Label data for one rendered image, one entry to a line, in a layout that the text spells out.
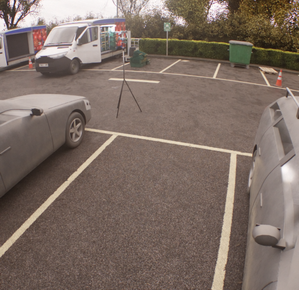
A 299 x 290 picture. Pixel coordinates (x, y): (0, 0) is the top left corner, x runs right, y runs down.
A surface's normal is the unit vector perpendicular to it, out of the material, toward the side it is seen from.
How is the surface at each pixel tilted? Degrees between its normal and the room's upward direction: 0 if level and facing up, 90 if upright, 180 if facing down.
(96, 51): 95
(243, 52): 94
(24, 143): 83
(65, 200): 0
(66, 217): 0
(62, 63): 88
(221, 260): 0
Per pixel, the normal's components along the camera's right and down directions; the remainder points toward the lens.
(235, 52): -0.28, 0.53
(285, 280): -0.63, -0.69
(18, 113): 0.77, -0.43
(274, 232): 0.04, -0.66
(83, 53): 0.07, 0.52
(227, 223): 0.00, -0.88
